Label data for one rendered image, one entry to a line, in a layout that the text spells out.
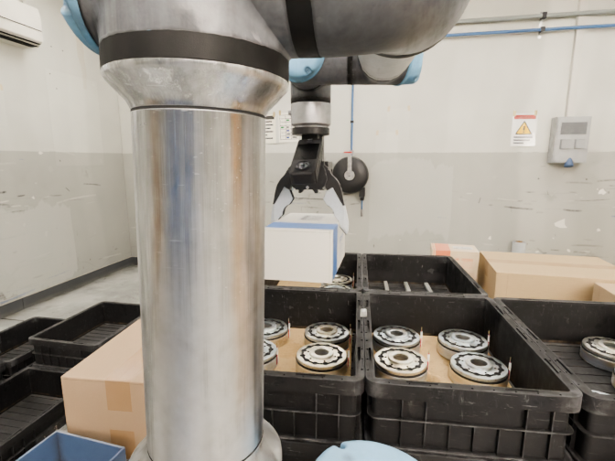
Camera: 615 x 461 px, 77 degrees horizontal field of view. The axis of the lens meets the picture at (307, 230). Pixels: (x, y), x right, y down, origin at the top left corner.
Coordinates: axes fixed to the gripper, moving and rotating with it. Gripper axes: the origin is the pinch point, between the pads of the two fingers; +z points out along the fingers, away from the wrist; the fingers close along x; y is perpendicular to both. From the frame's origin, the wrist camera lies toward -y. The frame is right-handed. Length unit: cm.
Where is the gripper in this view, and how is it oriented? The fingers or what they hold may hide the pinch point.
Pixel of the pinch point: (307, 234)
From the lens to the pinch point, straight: 74.2
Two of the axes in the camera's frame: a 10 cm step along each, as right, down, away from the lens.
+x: -9.8, -0.3, 2.0
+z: 0.0, 9.9, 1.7
